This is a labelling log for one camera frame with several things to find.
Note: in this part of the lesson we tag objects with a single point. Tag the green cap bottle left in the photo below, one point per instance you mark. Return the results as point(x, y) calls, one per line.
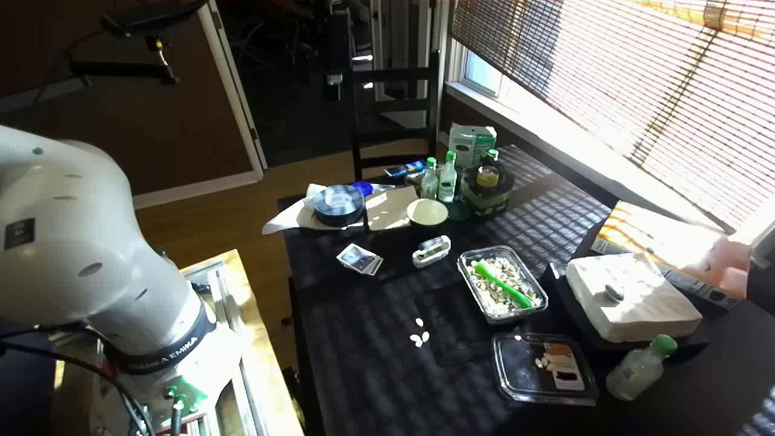
point(429, 180)

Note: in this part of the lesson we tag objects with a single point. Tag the bamboo window blind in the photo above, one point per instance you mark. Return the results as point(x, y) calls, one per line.
point(682, 87)

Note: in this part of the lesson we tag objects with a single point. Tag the blue plastic lid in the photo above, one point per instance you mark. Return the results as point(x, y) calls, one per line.
point(364, 187)

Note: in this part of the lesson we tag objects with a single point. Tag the yellow cardboard box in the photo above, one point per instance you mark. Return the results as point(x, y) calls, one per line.
point(633, 227)

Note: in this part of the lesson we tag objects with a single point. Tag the brown paper envelope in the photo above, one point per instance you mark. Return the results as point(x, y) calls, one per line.
point(385, 208)

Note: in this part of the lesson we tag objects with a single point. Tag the black camera on mount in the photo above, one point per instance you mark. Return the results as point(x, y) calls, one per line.
point(145, 20)

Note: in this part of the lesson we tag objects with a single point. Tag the green cap bottle right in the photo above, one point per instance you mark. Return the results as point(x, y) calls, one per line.
point(449, 177)

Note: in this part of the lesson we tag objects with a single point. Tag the black wooden chair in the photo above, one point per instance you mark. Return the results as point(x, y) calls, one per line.
point(427, 132)

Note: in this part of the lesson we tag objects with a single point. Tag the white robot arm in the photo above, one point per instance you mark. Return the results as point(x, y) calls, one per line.
point(73, 252)

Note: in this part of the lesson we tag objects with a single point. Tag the small blue packet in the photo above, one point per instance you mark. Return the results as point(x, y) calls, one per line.
point(403, 171)

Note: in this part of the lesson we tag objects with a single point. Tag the deck of playing cards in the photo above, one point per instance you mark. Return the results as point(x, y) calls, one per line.
point(360, 260)

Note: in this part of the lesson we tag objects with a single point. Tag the clear bottle green cap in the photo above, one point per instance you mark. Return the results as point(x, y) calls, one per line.
point(640, 368)

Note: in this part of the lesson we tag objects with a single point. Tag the white box on scale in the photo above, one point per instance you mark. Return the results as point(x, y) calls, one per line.
point(627, 299)

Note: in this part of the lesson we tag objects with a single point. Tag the dark jar yellow lid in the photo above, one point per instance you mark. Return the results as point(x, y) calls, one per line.
point(488, 190)

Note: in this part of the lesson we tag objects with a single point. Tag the green plastic spoon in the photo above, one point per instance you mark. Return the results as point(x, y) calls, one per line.
point(511, 292)

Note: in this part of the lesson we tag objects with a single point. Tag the clear plastic case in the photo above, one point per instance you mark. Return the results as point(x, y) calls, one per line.
point(432, 249)

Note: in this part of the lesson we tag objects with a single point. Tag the white pills on table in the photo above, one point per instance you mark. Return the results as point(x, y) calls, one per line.
point(420, 335)

